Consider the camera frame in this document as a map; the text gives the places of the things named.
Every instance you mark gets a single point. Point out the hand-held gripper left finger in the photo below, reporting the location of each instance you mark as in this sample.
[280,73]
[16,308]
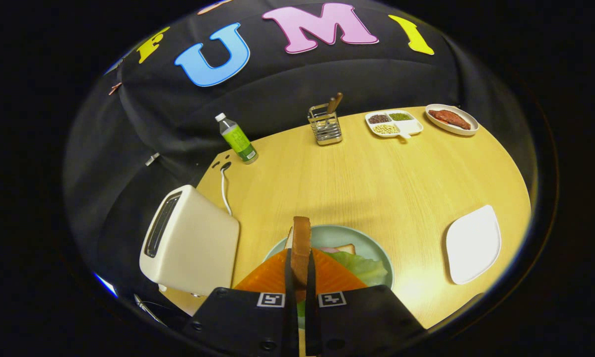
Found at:
[291,297]

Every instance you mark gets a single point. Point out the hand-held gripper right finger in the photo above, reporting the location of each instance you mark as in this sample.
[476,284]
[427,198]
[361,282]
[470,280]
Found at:
[311,297]

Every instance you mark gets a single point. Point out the toasted bread slice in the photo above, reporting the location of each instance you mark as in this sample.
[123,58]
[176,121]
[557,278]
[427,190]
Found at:
[301,248]

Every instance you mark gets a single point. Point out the green lettuce leaf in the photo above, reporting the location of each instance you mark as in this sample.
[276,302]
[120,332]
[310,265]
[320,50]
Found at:
[362,267]

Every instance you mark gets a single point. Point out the pink ham slice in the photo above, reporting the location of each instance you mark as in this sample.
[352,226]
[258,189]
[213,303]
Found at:
[329,250]

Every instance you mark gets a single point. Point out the white sandwich bread slice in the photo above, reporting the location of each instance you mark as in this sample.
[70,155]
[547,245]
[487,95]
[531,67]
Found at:
[347,248]

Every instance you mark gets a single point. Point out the pale green round plate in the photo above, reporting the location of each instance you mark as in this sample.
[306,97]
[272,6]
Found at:
[337,235]

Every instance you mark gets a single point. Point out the white toaster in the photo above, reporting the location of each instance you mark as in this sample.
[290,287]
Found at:
[198,248]

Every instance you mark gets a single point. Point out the green label drink bottle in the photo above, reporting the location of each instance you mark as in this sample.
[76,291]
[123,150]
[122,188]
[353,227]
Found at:
[237,141]

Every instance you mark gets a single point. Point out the white square plate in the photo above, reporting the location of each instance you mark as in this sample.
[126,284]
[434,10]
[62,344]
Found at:
[473,245]

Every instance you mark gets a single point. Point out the pile of yellow beans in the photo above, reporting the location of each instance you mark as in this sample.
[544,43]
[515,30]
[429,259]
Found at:
[386,129]

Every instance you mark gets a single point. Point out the pile of dark beans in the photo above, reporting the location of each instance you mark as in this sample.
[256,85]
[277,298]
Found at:
[378,119]

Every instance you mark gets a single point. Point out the white cloth clip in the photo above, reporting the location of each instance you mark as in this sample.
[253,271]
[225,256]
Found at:
[152,159]

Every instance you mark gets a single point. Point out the white divided dish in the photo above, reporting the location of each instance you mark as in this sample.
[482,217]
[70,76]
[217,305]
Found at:
[411,126]

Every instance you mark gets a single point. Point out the black backdrop cloth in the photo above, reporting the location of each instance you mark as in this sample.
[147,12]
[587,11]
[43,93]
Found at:
[277,99]

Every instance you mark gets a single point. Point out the pile of green beans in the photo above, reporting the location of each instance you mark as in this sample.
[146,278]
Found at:
[400,116]

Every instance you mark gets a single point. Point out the red meat slice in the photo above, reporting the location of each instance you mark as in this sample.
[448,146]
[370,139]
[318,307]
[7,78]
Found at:
[451,119]

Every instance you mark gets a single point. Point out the white oval plate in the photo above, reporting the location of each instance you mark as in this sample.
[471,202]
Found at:
[467,115]

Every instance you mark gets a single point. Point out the red cloth clip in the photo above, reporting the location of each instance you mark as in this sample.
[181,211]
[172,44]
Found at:
[114,88]

